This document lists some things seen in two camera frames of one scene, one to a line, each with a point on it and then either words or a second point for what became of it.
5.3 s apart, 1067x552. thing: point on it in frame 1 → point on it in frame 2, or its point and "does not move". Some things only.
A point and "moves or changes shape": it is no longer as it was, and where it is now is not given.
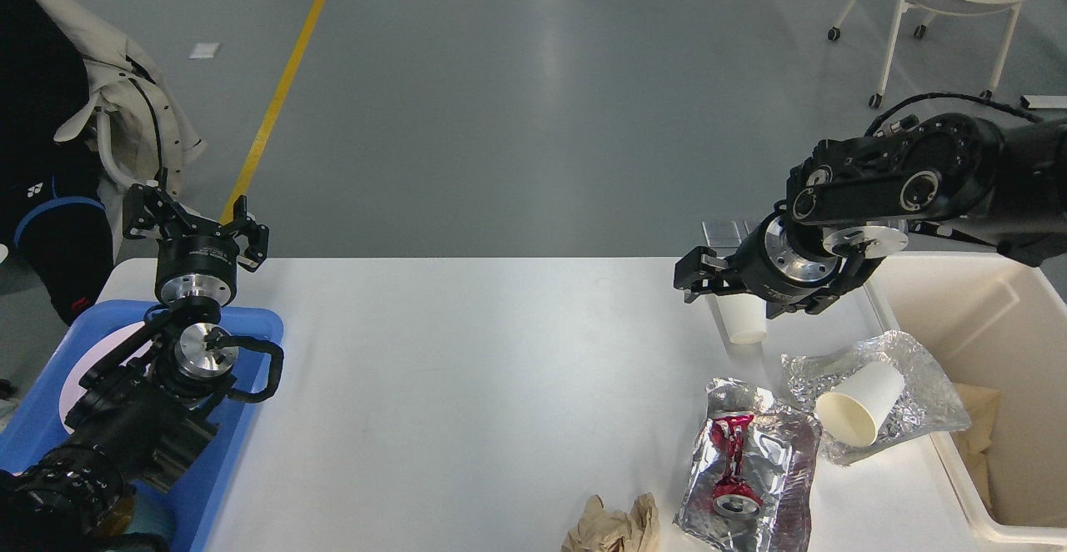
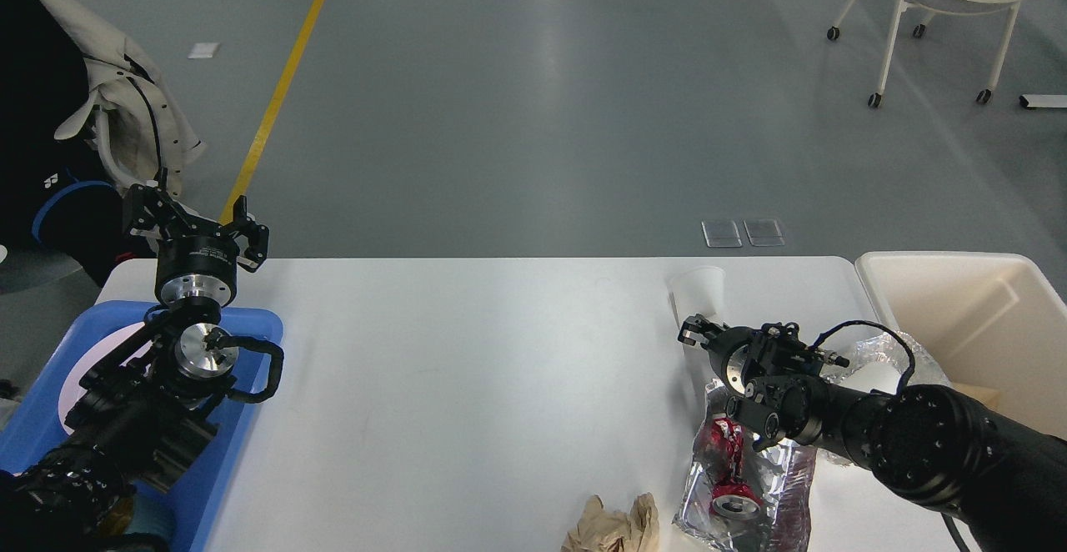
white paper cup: (744, 317) moves or changes shape
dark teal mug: (153, 510) does not move
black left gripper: (193, 260) does not move
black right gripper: (767, 263) → (744, 359)
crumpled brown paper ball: (603, 530) does not move
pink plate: (97, 353) does not move
